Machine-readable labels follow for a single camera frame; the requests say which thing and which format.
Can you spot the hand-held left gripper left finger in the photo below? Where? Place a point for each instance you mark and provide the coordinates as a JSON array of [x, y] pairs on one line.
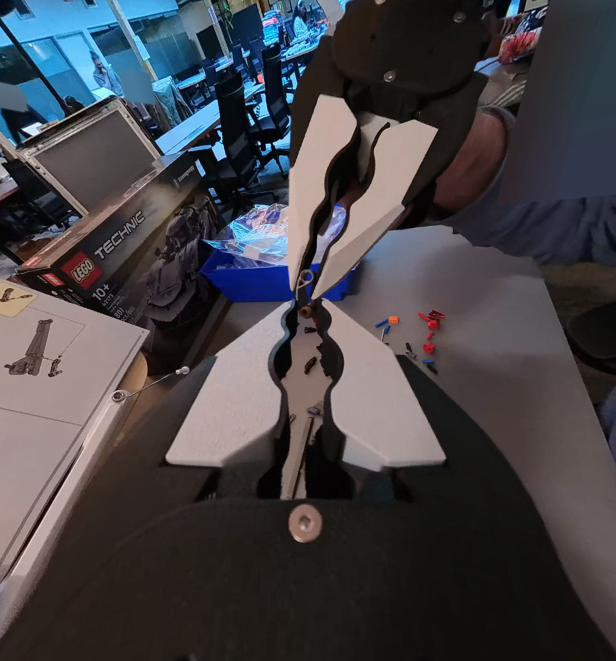
[[230, 408]]

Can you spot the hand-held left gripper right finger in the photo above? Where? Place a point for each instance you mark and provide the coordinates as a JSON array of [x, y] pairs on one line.
[[380, 413]]

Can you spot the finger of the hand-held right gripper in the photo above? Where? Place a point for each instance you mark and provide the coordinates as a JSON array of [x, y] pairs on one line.
[[316, 155], [395, 165]]

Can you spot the person's right forearm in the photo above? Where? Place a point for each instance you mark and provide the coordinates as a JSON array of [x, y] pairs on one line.
[[545, 227]]

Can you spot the long grey lego beam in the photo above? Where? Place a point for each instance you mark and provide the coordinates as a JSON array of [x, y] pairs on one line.
[[300, 449]]

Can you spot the scattered small lego pieces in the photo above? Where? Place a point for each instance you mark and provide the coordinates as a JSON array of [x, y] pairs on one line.
[[429, 335]]

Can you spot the black lego set box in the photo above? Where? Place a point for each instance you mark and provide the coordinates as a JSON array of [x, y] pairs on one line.
[[132, 258]]

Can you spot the lego instruction booklet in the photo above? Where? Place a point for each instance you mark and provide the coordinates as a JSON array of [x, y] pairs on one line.
[[39, 387]]

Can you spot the person's right hand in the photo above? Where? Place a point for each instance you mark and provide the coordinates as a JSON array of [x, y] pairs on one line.
[[473, 165]]

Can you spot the black office chair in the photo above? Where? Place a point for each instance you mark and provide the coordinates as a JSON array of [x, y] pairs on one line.
[[238, 129], [276, 88]]

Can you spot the clear plastic bags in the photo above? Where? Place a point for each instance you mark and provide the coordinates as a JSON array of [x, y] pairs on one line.
[[259, 232]]

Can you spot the white long desk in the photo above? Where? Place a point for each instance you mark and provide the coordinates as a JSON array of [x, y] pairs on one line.
[[194, 126]]

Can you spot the blue plastic bin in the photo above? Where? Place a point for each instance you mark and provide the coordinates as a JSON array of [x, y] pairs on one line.
[[235, 281]]

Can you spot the grey framed monitor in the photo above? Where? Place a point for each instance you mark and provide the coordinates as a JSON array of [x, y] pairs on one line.
[[91, 155]]

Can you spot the wooden post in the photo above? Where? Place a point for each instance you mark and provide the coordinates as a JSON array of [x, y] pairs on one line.
[[132, 36]]

